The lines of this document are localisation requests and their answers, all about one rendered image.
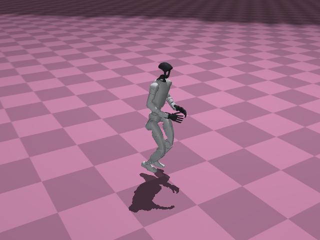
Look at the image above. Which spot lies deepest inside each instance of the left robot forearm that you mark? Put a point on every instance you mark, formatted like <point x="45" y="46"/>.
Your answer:
<point x="171" y="102"/>

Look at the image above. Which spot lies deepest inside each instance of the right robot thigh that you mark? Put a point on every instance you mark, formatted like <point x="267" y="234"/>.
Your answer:
<point x="156" y="134"/>

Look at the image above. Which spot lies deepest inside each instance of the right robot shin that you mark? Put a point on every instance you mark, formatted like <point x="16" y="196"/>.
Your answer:
<point x="155" y="157"/>

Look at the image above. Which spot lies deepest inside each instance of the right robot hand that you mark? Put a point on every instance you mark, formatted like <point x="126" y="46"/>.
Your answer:
<point x="174" y="116"/>

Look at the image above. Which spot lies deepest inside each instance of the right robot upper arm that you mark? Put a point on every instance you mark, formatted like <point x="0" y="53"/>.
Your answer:
<point x="154" y="87"/>

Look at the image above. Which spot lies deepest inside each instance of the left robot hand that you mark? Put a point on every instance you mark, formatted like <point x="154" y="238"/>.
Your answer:
<point x="181" y="109"/>

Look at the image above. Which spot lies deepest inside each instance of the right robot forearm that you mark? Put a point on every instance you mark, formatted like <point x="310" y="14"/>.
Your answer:
<point x="157" y="111"/>

